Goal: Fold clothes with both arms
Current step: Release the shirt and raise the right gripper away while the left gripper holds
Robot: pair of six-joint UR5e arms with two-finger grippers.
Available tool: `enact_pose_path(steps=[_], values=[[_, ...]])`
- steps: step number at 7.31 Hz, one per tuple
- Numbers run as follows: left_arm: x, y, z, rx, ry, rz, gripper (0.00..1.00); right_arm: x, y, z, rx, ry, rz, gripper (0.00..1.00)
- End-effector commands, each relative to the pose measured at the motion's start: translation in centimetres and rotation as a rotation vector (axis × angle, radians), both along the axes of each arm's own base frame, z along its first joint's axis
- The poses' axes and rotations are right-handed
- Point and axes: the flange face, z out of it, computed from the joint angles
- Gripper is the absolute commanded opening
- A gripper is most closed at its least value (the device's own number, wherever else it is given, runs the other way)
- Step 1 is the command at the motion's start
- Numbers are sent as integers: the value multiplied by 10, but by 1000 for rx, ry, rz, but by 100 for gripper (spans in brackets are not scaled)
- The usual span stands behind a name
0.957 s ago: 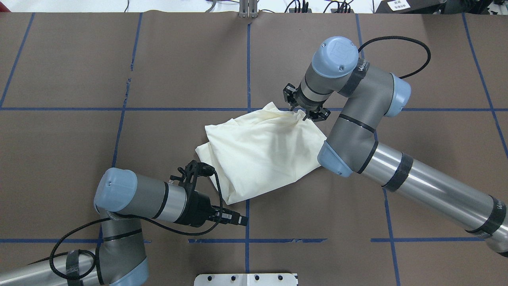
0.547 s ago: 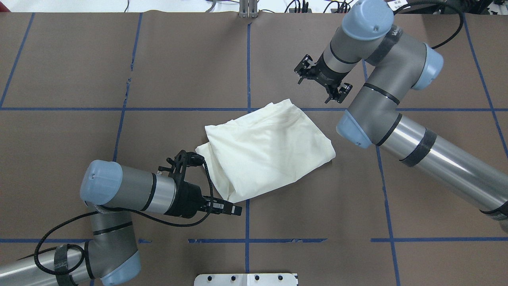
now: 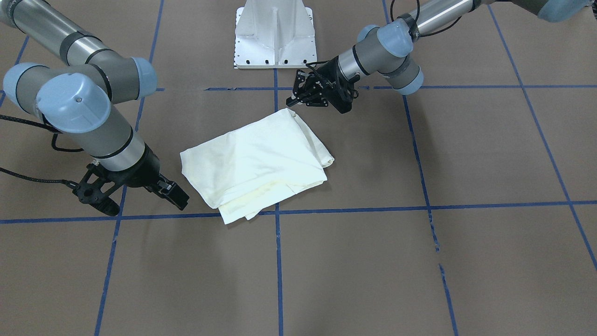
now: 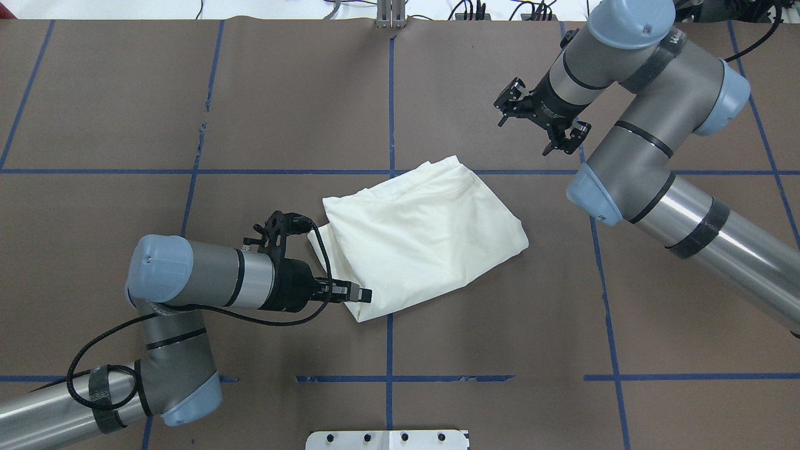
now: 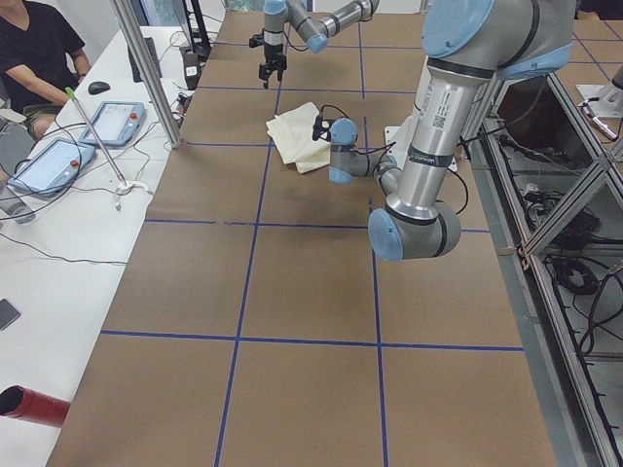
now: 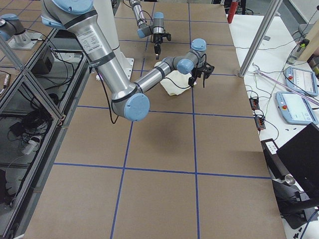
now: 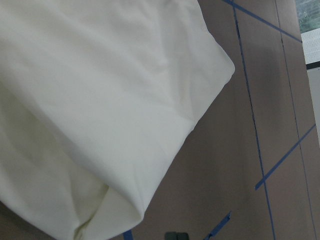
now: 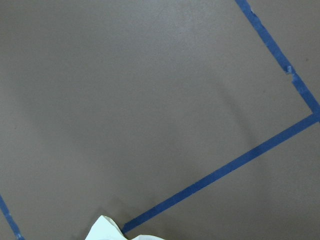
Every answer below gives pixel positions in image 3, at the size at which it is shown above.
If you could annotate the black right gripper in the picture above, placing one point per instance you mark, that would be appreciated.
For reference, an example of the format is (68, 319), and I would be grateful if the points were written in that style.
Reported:
(142, 171)

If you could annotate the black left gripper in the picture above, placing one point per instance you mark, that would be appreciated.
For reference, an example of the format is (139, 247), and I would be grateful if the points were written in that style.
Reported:
(332, 73)

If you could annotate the cream long-sleeve cat shirt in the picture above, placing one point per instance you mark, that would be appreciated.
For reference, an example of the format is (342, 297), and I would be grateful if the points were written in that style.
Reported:
(249, 169)

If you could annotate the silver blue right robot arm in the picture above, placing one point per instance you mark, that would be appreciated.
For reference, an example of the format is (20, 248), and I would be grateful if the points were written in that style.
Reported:
(80, 101)

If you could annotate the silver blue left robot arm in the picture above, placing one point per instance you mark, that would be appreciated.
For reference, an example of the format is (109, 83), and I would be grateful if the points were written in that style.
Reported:
(384, 49)

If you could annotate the white camera post base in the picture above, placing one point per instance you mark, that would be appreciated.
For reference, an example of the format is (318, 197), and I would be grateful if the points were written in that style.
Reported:
(274, 34)

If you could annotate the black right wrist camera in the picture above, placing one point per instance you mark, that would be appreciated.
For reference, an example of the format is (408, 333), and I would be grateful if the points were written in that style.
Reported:
(95, 189)

